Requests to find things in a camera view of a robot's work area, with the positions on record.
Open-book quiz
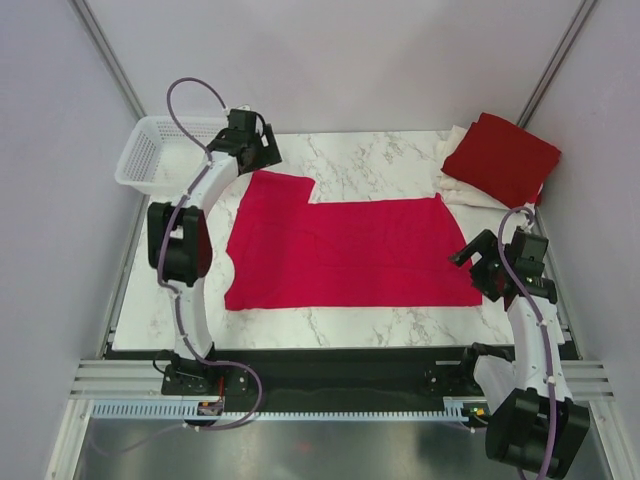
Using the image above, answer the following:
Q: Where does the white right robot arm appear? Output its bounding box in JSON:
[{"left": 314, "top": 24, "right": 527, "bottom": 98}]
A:
[{"left": 450, "top": 228, "right": 590, "bottom": 479}]

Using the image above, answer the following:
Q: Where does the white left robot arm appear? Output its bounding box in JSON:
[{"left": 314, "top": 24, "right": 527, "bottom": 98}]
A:
[{"left": 147, "top": 109, "right": 282, "bottom": 393}]

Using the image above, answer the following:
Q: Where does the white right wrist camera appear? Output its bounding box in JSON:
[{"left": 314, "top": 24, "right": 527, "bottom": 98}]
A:
[{"left": 516, "top": 206, "right": 536, "bottom": 233}]

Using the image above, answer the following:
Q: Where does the white plastic basket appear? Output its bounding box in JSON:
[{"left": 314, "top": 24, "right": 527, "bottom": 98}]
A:
[{"left": 115, "top": 116, "right": 227, "bottom": 198}]

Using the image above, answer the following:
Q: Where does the dark red folded t shirt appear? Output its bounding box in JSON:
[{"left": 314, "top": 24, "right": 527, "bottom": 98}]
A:
[{"left": 441, "top": 112, "right": 561, "bottom": 208}]

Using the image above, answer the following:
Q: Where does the white slotted cable duct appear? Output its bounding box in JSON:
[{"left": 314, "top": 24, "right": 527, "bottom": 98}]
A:
[{"left": 90, "top": 397, "right": 489, "bottom": 422}]

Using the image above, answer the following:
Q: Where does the cream folded t shirt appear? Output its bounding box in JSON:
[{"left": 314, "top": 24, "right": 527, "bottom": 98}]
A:
[{"left": 438, "top": 126, "right": 534, "bottom": 210}]

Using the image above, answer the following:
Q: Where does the bright red t shirt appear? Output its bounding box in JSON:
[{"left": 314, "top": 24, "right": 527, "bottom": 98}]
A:
[{"left": 225, "top": 171, "right": 482, "bottom": 311}]

